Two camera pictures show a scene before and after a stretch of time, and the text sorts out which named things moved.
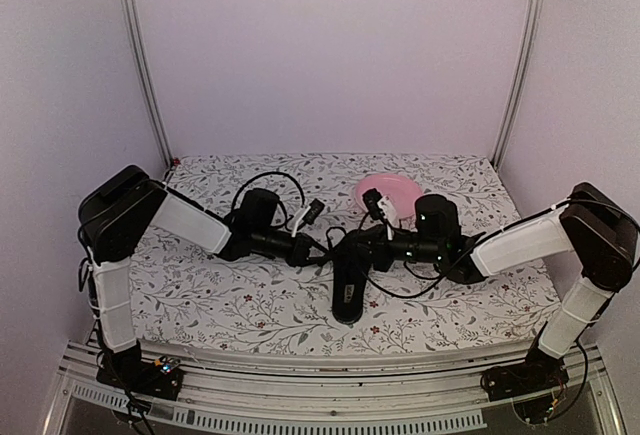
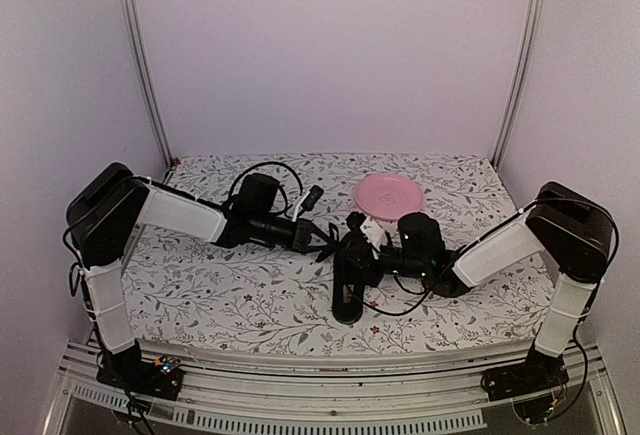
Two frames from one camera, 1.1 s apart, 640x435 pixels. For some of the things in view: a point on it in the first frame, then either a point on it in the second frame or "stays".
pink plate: [401, 190] stays
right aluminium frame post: [529, 52] stays
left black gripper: [300, 253] to [304, 229]
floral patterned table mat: [185, 291] stays
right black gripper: [381, 257] to [360, 256]
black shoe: [355, 256] stays
